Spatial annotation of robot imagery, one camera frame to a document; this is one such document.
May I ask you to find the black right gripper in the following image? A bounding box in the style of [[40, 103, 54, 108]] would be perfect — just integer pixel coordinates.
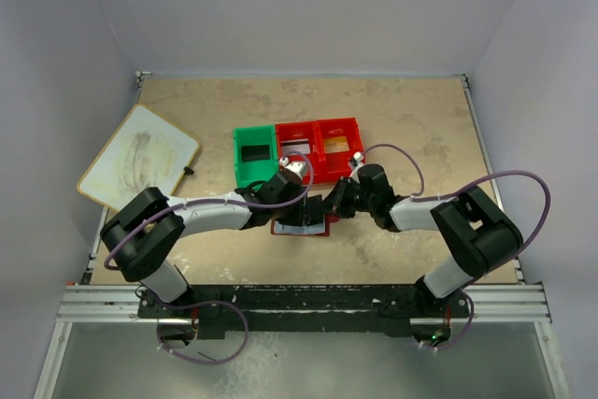
[[315, 176, 376, 219]]

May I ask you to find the red leather card holder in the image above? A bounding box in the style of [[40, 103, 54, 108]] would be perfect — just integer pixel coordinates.
[[270, 216, 339, 236]]

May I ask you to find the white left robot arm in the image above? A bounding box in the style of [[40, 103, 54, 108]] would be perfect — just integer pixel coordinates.
[[100, 169, 307, 317]]

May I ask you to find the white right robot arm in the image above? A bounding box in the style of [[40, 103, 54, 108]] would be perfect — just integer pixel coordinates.
[[322, 164, 523, 316]]

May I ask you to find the orange card in red bin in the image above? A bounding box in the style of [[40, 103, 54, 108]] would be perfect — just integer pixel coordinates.
[[322, 135, 350, 154]]

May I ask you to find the white card with black stripe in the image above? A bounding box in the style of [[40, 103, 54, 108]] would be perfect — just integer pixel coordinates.
[[280, 139, 311, 155]]

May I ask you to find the black card in green bin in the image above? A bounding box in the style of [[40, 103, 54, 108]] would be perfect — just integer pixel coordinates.
[[240, 144, 271, 163]]

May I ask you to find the outer red plastic bin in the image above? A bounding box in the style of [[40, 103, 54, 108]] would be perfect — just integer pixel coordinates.
[[316, 117, 364, 184]]

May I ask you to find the red plastic bin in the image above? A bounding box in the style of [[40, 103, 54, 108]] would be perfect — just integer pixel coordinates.
[[316, 117, 364, 184], [275, 121, 324, 184]]

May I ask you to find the middle red plastic bin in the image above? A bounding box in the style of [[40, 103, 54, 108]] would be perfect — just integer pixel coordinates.
[[275, 121, 324, 184]]

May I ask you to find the green plastic bin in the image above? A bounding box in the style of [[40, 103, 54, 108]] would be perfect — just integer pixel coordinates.
[[233, 124, 278, 188]]

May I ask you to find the black whiteboard clip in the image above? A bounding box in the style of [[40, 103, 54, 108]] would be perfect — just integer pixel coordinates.
[[183, 166, 195, 176]]

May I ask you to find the yellow-framed whiteboard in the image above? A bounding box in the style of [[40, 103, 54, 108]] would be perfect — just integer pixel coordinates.
[[77, 105, 200, 211]]

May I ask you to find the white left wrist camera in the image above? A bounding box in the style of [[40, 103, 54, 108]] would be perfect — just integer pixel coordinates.
[[278, 157, 309, 183]]

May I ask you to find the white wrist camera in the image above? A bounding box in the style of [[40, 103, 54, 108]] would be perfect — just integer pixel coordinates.
[[278, 157, 309, 183], [349, 151, 364, 168]]

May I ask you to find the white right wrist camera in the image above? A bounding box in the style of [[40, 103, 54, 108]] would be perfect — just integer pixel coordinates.
[[349, 151, 364, 168]]

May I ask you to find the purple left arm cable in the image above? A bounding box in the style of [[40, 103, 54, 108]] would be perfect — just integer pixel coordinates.
[[102, 150, 313, 365]]

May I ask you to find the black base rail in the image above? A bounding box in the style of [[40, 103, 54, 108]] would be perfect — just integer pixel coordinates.
[[135, 284, 471, 340]]

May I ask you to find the aluminium table frame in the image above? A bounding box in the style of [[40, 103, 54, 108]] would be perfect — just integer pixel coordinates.
[[32, 72, 572, 399]]

